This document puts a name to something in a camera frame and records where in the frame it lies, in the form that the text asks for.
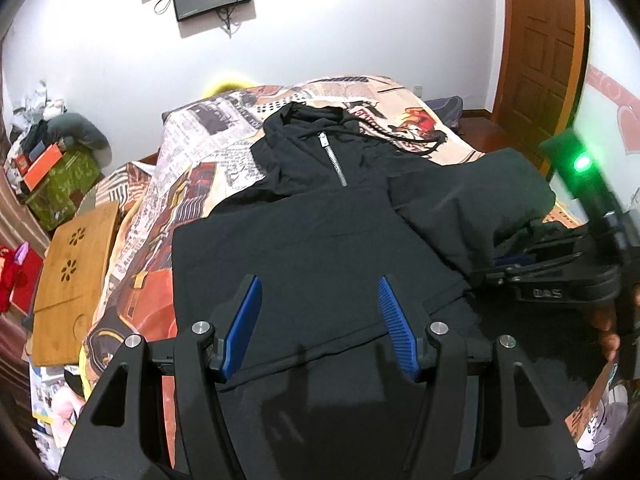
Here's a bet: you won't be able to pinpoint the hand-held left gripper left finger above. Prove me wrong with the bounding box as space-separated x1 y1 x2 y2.
60 275 263 480

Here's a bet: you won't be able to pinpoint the wooden lap desk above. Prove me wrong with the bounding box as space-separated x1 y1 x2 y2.
25 201 121 367

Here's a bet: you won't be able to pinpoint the brown wooden door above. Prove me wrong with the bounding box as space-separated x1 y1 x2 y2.
492 0 591 127

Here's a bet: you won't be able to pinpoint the white wardrobe door pink print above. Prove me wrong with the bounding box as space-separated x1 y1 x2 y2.
575 0 640 161

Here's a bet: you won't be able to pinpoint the white printed cloth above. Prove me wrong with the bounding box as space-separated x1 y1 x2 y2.
575 360 632 455

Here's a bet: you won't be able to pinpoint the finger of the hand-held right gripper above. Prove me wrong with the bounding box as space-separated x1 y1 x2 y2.
470 255 621 288
520 230 593 262

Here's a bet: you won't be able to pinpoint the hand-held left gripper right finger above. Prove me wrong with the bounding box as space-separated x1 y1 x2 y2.
378 276 585 480

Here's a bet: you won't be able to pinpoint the black hanging cable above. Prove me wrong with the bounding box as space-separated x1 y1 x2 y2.
219 4 242 39

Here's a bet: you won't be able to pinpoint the grey cushion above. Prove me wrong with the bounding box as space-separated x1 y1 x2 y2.
45 112 112 153

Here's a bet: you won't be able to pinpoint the black hooded jacket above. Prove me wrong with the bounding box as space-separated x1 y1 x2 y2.
162 101 621 480

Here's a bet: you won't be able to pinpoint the printed blanket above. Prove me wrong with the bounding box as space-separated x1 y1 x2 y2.
80 75 601 461

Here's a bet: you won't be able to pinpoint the person's right hand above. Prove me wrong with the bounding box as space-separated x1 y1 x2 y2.
587 305 623 362

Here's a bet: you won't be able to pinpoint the yellow foam ring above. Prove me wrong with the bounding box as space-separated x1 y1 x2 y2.
205 74 256 96

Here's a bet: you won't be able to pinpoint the scattered magazines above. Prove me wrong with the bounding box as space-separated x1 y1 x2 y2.
27 365 87 463

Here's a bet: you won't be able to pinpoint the red plush toy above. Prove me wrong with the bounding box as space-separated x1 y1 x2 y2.
0 245 31 313

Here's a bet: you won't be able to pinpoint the green patterned box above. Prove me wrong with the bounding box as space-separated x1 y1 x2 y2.
24 147 103 233

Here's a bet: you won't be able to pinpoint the grey blue bag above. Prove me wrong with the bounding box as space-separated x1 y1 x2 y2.
429 96 463 133

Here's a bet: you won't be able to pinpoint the orange flat box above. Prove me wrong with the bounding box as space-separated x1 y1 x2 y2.
22 143 63 192

